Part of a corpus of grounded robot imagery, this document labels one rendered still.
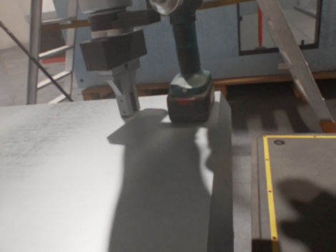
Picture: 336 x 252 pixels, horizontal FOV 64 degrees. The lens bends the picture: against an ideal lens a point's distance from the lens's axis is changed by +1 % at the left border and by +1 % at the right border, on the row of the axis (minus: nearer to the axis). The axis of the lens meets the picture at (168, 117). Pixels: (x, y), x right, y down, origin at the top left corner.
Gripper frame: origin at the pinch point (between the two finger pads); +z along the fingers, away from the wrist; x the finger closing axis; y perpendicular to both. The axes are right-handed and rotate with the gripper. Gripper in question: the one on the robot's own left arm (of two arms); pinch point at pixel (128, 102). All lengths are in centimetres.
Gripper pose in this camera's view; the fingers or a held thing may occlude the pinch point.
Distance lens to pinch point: 54.5
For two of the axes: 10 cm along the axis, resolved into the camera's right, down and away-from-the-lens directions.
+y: -8.9, -0.6, 4.6
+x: -4.4, 4.1, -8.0
